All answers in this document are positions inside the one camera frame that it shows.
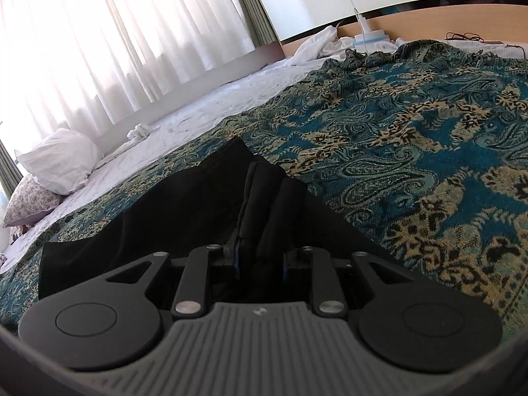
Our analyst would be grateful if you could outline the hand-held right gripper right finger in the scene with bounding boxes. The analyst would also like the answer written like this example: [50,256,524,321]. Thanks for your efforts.
[282,246,417,318]

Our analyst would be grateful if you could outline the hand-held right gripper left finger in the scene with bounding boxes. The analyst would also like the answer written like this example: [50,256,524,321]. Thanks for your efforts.
[105,238,243,320]

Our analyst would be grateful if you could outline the black pants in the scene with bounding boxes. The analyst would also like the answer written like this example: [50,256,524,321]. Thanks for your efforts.
[38,136,397,303]

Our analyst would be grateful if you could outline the teal paisley blanket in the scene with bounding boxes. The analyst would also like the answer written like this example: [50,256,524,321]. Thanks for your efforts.
[0,40,528,339]

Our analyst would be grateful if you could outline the knotted white cloth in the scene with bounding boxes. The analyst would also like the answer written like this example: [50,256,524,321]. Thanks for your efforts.
[94,122,151,171]

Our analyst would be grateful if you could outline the white bed sheet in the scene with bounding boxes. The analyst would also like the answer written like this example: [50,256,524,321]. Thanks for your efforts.
[0,37,528,276]

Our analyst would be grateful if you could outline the white pillow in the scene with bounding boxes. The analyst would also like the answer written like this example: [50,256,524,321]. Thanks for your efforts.
[14,127,104,196]

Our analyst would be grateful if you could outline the purple floral pillow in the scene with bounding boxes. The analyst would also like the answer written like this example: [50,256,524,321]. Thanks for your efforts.
[3,173,63,229]

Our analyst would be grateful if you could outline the green curtain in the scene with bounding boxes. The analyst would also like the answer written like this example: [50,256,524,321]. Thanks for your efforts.
[0,139,25,199]
[226,0,282,49]

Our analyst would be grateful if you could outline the grey bed side panel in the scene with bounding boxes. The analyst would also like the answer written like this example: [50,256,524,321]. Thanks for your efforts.
[66,41,290,143]

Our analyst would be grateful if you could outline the crumpled white cloth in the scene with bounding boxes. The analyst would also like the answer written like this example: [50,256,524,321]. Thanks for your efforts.
[284,25,356,67]

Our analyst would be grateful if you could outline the blue and white device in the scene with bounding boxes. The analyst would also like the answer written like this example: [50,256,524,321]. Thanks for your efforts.
[352,29,391,53]

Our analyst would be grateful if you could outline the white sheer curtain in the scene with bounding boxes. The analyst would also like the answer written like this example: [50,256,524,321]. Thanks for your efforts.
[0,0,257,150]

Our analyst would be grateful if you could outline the wooden headboard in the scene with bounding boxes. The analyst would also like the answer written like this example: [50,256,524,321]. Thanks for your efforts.
[280,0,528,56]

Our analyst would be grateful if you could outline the white cable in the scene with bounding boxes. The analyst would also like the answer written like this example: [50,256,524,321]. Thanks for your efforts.
[340,0,373,36]

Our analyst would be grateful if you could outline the black cable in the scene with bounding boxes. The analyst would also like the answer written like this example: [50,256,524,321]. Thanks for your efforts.
[444,31,487,43]

